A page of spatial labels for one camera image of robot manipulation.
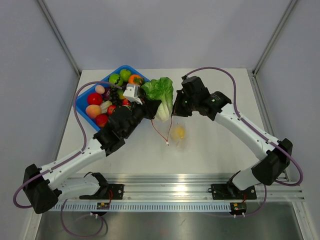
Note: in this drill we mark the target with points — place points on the right frame post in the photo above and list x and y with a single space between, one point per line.
275 35

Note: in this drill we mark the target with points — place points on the blue plastic basket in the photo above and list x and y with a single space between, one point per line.
81 101

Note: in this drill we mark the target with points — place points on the yellow lemon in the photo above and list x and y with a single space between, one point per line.
178 133

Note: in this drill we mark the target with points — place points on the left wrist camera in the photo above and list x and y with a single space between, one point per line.
132 93

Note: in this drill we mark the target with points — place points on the purple onion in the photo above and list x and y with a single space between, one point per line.
107 92

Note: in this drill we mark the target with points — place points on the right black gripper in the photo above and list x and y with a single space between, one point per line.
177 108

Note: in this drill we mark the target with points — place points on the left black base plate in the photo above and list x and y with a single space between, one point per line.
112 191

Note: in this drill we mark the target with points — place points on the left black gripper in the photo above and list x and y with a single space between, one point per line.
152 106

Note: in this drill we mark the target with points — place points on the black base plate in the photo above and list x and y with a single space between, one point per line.
223 191
112 191

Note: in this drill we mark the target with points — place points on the peach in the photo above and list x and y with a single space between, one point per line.
93 111

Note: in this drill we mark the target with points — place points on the red apple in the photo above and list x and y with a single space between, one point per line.
126 102

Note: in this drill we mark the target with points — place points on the left frame post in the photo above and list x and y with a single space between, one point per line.
58 36

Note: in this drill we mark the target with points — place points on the pink egg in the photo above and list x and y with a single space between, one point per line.
100 89

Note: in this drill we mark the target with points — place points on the clear zip top bag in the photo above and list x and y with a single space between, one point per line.
164 129

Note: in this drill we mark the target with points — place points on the frame post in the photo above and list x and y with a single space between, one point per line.
58 36
275 35

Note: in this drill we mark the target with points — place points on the white slotted cable duct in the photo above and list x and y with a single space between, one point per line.
93 206

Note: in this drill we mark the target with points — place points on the large red tomato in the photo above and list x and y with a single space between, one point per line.
94 99

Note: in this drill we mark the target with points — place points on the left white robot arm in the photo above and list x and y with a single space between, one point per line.
46 185

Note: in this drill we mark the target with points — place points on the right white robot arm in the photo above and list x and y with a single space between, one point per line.
272 154

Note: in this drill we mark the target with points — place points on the green yellow mango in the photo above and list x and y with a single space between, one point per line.
120 93

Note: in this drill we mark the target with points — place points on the green lettuce head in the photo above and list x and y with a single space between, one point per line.
161 89

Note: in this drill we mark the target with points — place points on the dark grape bunch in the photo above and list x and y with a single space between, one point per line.
114 97

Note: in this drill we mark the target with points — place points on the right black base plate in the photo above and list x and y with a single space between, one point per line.
223 191

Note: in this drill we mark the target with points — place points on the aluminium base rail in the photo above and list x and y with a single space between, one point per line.
188 188

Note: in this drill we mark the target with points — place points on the white scallion stalk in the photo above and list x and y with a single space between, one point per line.
104 106

